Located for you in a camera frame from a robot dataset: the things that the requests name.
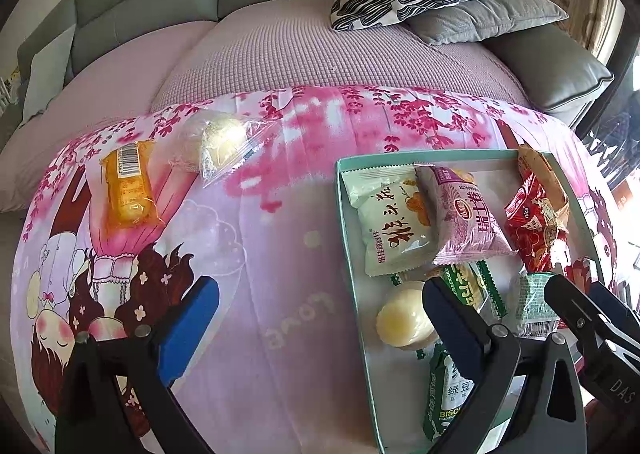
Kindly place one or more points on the mint green snack packet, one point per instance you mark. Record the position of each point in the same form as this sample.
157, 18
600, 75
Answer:
532, 304

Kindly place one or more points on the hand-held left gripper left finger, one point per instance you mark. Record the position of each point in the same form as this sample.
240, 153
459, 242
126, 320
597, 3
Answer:
192, 329

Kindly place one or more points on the white packet with yellow print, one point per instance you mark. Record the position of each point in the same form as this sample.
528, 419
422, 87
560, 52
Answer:
395, 229

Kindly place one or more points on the pink textured sofa cover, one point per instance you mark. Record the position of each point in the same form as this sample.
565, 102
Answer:
300, 44

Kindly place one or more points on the pale blue cushion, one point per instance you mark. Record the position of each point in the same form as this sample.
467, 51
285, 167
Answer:
47, 74

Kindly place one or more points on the grey pillow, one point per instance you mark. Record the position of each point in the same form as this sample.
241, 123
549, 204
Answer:
490, 17

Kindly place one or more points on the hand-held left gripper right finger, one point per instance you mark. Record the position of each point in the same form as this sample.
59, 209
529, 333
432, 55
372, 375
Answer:
450, 324

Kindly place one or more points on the printed cartoon blanket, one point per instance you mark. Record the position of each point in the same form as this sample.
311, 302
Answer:
280, 259

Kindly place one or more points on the clear yellow bun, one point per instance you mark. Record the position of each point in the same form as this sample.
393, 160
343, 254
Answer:
222, 142
402, 319

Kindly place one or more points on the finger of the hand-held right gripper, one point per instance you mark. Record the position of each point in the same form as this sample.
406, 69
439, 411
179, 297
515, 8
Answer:
607, 306
570, 304

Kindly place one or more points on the teal cardboard box tray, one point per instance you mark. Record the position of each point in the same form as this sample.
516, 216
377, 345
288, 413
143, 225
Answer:
397, 374

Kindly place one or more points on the red crinkly snack packet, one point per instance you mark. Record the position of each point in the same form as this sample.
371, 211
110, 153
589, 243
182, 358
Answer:
535, 229

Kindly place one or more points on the beige orange snack packet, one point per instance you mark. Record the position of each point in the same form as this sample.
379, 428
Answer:
547, 174

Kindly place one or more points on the green and white biscuit packet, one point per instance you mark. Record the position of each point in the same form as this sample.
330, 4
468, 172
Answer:
447, 399

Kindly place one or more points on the orange transparent snack packet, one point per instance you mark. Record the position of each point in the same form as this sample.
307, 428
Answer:
130, 184

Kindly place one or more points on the dark green snack packet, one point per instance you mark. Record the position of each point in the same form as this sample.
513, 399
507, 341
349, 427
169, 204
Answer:
472, 286

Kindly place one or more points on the purple cake roll packet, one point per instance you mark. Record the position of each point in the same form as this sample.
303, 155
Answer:
470, 219

